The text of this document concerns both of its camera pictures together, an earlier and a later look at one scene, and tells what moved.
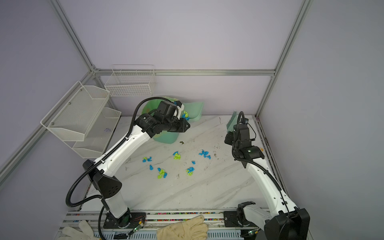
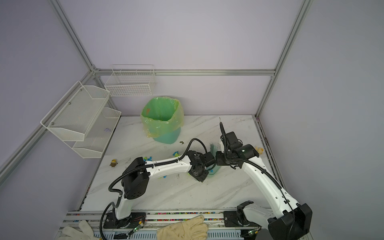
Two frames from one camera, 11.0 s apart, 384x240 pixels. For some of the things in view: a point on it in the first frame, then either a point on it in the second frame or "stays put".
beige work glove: [193, 228] stays put
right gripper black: [227, 139] → [218, 160]
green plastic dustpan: [194, 110] → [213, 169]
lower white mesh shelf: [98, 137] stays put
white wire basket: [131, 80] stays put
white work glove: [86, 233] stays put
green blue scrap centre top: [177, 156] stays put
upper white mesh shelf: [75, 115] stays put
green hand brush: [232, 121] → [213, 149]
